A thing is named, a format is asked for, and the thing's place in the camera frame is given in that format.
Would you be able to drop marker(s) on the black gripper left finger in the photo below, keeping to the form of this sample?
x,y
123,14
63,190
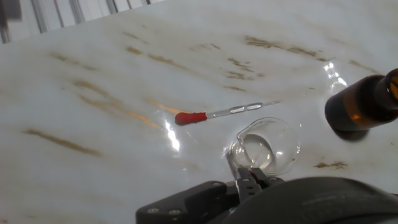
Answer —
x,y
192,202

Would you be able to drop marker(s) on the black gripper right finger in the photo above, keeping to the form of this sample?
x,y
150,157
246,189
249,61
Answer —
x,y
267,179

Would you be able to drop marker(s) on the glass dropper red bulb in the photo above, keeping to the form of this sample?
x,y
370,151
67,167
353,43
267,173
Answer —
x,y
233,166
190,118

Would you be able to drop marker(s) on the clear glass beaker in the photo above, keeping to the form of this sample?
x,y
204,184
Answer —
x,y
280,140

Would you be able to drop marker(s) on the brown glass bottle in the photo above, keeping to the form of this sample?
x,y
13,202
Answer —
x,y
357,109

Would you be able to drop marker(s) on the marble pattern sheet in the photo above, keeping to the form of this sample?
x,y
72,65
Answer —
x,y
124,77

